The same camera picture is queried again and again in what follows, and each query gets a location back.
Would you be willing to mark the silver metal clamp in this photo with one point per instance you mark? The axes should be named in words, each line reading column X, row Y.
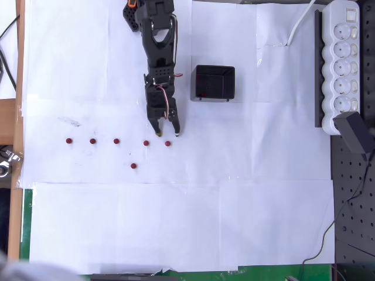
column 6, row 169

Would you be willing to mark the black pegboard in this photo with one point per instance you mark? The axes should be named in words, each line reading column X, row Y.
column 354, row 205

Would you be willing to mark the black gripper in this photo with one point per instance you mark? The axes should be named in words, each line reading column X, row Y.
column 160, row 115

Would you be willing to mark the flat black device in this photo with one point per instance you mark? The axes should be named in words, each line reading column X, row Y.
column 132, row 277

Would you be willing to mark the blurred grey object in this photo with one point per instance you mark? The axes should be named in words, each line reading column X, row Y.
column 29, row 272

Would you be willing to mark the white paper table cover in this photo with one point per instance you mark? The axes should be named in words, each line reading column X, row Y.
column 205, row 205

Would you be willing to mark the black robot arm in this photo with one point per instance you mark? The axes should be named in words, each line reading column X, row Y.
column 159, row 52

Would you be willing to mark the black power adapter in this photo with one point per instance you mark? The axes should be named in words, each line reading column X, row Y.
column 351, row 131

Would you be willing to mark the green mat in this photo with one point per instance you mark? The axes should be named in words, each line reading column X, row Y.
column 26, row 222

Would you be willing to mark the black box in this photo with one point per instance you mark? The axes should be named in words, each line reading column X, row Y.
column 215, row 85

